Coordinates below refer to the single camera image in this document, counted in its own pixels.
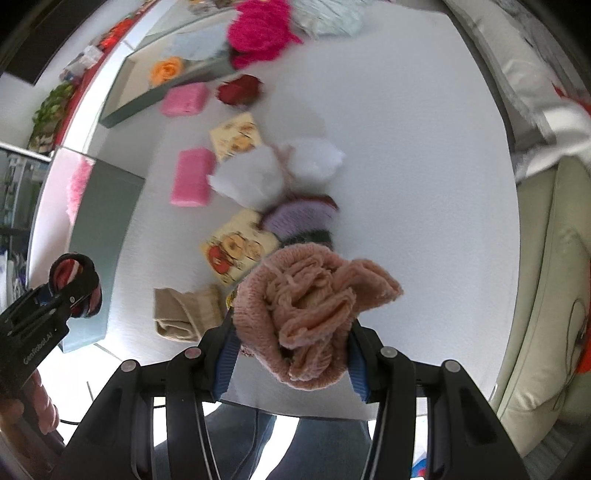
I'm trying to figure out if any orange fabric rose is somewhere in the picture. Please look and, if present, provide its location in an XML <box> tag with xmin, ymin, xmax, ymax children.
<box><xmin>149</xmin><ymin>56</ymin><xmax>185</xmax><ymax>87</ymax></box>

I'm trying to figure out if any purple multicolour knitted hat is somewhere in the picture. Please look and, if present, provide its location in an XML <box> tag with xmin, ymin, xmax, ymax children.
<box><xmin>257</xmin><ymin>195</ymin><xmax>339</xmax><ymax>249</ymax></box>

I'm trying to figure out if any pale green fabric item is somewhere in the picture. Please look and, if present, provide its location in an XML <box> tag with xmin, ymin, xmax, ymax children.
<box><xmin>290</xmin><ymin>0</ymin><xmax>372</xmax><ymax>38</ymax></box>

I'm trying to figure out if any light blue foam sheet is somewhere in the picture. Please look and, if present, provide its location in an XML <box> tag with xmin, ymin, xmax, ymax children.
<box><xmin>162</xmin><ymin>24</ymin><xmax>228</xmax><ymax>62</ymax></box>

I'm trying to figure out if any near grey storage box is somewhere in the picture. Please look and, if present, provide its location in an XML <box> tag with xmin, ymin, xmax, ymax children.
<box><xmin>26</xmin><ymin>147</ymin><xmax>144</xmax><ymax>353</ymax></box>

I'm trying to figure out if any magenta fluffy yarn item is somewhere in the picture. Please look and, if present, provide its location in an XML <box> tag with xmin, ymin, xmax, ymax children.
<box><xmin>228</xmin><ymin>0</ymin><xmax>303</xmax><ymax>70</ymax></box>

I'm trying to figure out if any red fabric rose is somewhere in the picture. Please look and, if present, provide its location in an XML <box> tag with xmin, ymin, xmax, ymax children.
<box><xmin>216</xmin><ymin>74</ymin><xmax>263</xmax><ymax>107</ymax></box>

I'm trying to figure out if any pink foam sponge block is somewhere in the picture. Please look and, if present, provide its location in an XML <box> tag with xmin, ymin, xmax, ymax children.
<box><xmin>170</xmin><ymin>147</ymin><xmax>216</xmax><ymax>207</ymax></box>

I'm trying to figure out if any far grey storage box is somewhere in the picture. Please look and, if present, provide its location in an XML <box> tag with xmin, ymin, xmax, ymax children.
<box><xmin>98</xmin><ymin>9</ymin><xmax>236</xmax><ymax>128</ymax></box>

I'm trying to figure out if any pink knitted hat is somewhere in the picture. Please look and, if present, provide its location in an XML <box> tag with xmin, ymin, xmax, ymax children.
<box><xmin>232</xmin><ymin>243</ymin><xmax>403</xmax><ymax>391</ymax></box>

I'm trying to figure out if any grey storage box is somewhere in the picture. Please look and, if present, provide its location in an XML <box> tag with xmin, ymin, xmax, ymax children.
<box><xmin>26</xmin><ymin>147</ymin><xmax>144</xmax><ymax>353</ymax></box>
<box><xmin>98</xmin><ymin>9</ymin><xmax>236</xmax><ymax>128</ymax></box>

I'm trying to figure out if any white fluffy stuffing bag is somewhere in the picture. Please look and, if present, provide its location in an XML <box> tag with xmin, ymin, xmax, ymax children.
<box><xmin>208</xmin><ymin>137</ymin><xmax>346</xmax><ymax>211</ymax></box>

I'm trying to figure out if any cream sofa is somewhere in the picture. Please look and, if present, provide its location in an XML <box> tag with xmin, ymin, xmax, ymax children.
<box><xmin>490</xmin><ymin>157</ymin><xmax>590</xmax><ymax>456</ymax></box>

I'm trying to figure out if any yellow cartoon tissue pack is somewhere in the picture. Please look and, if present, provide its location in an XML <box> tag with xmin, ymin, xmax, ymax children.
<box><xmin>200</xmin><ymin>209</ymin><xmax>280</xmax><ymax>286</ymax></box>

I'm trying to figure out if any beige folded cloth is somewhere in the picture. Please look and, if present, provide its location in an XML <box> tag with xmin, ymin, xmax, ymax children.
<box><xmin>153</xmin><ymin>285</ymin><xmax>224</xmax><ymax>343</ymax></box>

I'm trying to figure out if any green potted plant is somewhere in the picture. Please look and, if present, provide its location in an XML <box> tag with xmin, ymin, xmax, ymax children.
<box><xmin>32</xmin><ymin>82</ymin><xmax>77</xmax><ymax>135</ymax></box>

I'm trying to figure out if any white grey cushion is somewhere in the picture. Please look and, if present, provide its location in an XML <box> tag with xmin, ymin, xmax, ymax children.
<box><xmin>447</xmin><ymin>1</ymin><xmax>590</xmax><ymax>153</ymax></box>

